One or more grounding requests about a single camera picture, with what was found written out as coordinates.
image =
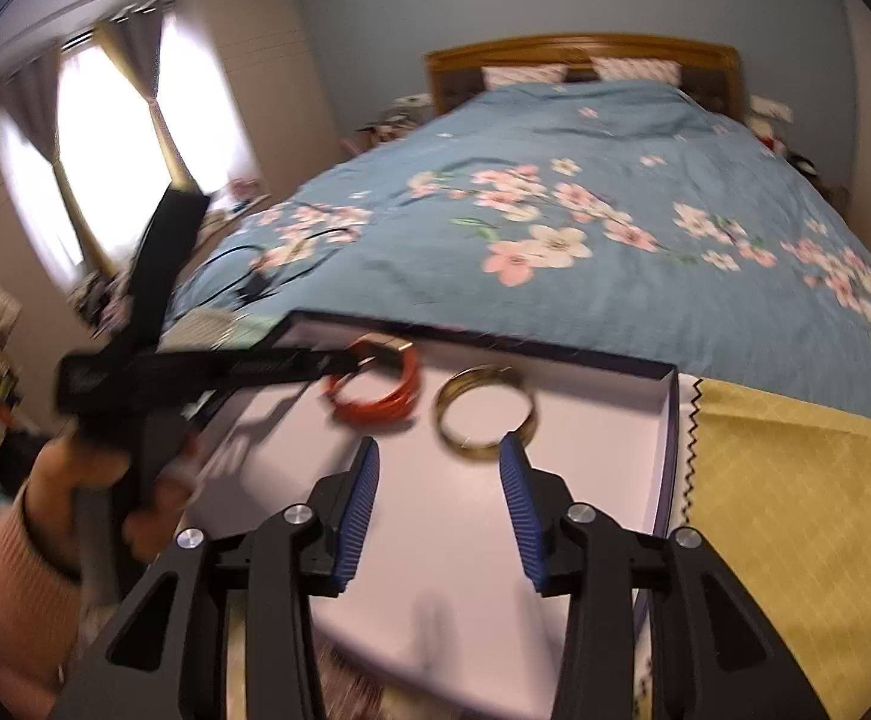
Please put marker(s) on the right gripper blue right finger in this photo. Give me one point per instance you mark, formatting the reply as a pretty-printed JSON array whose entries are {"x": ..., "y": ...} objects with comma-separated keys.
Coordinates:
[{"x": 569, "y": 548}]

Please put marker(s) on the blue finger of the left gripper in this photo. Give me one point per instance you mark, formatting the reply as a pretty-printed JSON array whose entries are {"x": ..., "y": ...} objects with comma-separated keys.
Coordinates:
[
  {"x": 166, "y": 247},
  {"x": 87, "y": 381}
]

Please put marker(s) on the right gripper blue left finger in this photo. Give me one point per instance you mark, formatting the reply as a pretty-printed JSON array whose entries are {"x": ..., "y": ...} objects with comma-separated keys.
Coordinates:
[{"x": 309, "y": 549}]

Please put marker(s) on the orange smart watch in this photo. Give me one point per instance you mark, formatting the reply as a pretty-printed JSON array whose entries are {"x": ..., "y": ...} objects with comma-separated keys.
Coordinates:
[{"x": 385, "y": 386}]

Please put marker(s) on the pink sleeved left forearm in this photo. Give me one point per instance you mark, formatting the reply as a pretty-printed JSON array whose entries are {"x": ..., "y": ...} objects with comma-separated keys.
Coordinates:
[{"x": 39, "y": 620}]

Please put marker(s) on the dark blue jewelry tray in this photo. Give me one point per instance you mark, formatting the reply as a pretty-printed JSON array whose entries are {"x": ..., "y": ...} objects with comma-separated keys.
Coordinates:
[{"x": 440, "y": 600}]

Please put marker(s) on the left hand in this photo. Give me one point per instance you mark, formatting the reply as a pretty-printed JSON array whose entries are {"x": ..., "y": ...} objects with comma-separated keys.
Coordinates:
[{"x": 69, "y": 466}]

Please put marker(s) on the left purple yellow curtain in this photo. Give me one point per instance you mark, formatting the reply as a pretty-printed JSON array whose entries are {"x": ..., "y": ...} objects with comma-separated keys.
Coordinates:
[{"x": 30, "y": 97}]

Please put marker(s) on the purple yellow curtain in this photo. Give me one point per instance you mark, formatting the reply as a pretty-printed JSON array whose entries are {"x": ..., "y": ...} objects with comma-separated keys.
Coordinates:
[
  {"x": 30, "y": 97},
  {"x": 132, "y": 42}
]

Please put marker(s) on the right purple yellow curtain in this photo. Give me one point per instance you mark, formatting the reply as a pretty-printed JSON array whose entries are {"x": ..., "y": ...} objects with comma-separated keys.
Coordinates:
[{"x": 132, "y": 42}]

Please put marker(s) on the patchwork patterned cloth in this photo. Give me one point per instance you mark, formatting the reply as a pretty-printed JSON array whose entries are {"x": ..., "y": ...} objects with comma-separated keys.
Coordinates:
[{"x": 782, "y": 488}]

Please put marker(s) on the left bedside clutter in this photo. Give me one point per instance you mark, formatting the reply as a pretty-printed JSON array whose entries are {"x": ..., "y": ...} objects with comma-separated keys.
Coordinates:
[{"x": 401, "y": 118}]

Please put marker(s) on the blue floral duvet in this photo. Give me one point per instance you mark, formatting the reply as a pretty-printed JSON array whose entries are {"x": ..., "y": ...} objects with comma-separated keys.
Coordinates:
[{"x": 621, "y": 213}]

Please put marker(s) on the left floral pillow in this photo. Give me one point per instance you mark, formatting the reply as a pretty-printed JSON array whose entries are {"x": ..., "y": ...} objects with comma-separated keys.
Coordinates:
[{"x": 547, "y": 74}]

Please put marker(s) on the floral pillow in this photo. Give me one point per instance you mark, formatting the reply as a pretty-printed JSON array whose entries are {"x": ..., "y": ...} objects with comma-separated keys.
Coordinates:
[
  {"x": 623, "y": 69},
  {"x": 547, "y": 74}
]

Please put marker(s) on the right floral pillow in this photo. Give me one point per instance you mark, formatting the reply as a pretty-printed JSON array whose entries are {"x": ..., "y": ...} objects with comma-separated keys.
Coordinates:
[{"x": 623, "y": 69}]

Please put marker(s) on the right bedside socket panel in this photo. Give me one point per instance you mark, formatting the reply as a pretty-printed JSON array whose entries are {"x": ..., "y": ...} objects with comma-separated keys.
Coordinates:
[{"x": 770, "y": 109}]

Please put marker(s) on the wooden headboard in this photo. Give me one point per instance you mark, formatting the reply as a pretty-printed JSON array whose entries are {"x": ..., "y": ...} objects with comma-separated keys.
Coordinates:
[{"x": 712, "y": 73}]

